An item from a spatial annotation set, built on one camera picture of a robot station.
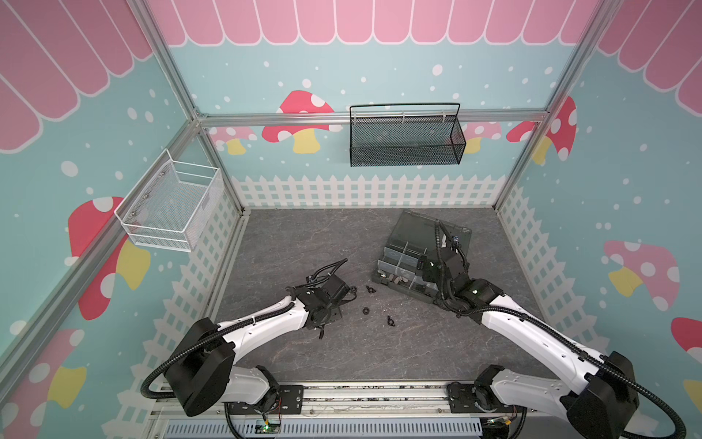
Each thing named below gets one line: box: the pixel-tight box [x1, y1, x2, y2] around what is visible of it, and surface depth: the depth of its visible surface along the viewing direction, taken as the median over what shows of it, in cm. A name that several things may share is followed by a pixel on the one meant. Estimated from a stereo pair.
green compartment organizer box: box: [371, 209, 472, 304], surface depth 102 cm
